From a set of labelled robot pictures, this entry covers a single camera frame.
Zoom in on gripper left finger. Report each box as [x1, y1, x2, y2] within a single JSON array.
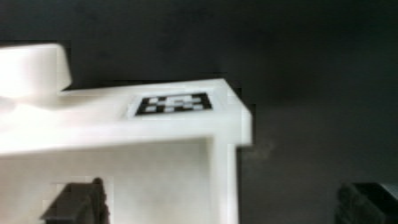
[[41, 178, 111, 224]]

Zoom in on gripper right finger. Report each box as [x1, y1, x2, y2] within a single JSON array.
[[334, 182, 398, 224]]

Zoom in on white drawer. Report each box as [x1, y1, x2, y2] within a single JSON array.
[[0, 44, 253, 224]]

